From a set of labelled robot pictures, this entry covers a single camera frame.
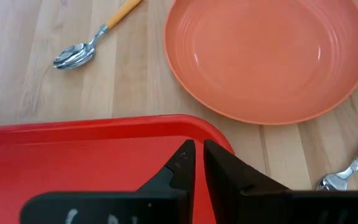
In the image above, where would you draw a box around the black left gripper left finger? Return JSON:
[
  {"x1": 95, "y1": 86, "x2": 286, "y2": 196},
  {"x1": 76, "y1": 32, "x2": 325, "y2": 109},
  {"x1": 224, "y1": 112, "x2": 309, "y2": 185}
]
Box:
[{"x1": 19, "y1": 139, "x2": 196, "y2": 224}]

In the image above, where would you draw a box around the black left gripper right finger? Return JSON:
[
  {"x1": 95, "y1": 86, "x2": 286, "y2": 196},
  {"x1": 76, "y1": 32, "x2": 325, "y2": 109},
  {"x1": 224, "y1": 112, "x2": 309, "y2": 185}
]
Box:
[{"x1": 203, "y1": 139, "x2": 358, "y2": 224}]

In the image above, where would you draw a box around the pink-handled metal fork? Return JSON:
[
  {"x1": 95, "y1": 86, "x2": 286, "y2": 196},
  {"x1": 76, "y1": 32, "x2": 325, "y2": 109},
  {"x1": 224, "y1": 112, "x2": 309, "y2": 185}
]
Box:
[{"x1": 316, "y1": 127, "x2": 358, "y2": 191}]

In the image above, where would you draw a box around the orange ribbed plate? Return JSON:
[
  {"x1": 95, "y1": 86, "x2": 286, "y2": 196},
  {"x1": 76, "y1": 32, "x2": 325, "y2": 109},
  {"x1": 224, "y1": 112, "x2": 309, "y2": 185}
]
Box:
[{"x1": 163, "y1": 0, "x2": 358, "y2": 126}]

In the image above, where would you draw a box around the yellow-handled metal spoon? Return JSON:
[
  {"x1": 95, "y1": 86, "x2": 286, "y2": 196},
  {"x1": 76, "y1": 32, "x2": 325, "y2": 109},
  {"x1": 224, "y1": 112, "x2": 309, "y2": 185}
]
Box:
[{"x1": 53, "y1": 0, "x2": 143, "y2": 70}]

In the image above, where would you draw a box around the red plastic tray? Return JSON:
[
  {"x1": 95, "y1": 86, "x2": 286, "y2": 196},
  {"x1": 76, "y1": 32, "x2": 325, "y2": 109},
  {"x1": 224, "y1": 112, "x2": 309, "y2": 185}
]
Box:
[{"x1": 0, "y1": 114, "x2": 235, "y2": 224}]

